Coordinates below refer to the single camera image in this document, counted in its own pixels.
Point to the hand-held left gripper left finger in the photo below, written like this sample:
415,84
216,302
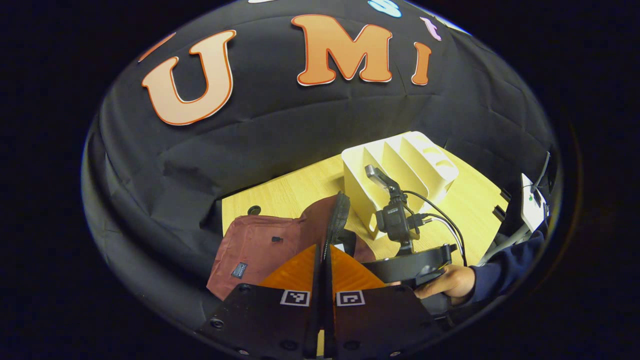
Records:
260,320

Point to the black round desk grommet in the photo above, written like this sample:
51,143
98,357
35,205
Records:
254,210

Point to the white electronic box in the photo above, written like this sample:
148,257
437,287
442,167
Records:
531,200

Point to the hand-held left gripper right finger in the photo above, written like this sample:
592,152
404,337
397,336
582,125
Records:
380,320

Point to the black backdrop cloth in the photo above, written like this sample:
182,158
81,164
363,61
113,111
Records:
250,140

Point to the white plastic bookshelf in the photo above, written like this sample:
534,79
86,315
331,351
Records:
400,155

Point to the maroon schoolbag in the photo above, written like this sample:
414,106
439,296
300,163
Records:
255,245

